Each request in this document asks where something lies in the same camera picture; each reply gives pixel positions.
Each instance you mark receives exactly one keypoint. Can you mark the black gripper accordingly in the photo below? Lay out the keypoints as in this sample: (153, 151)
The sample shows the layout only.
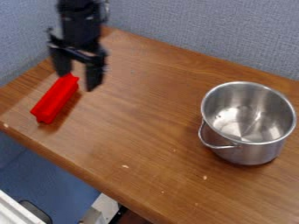
(74, 39)

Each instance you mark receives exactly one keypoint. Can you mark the red rectangular block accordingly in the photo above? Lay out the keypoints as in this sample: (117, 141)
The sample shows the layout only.
(50, 105)

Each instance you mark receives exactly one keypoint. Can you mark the stainless steel pot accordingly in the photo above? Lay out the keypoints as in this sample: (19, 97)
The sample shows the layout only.
(248, 120)

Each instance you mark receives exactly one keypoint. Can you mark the white ridged object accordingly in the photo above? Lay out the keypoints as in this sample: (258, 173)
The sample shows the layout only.
(14, 213)

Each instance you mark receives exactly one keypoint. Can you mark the white table bracket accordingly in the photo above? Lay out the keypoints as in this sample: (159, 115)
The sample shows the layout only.
(102, 211)

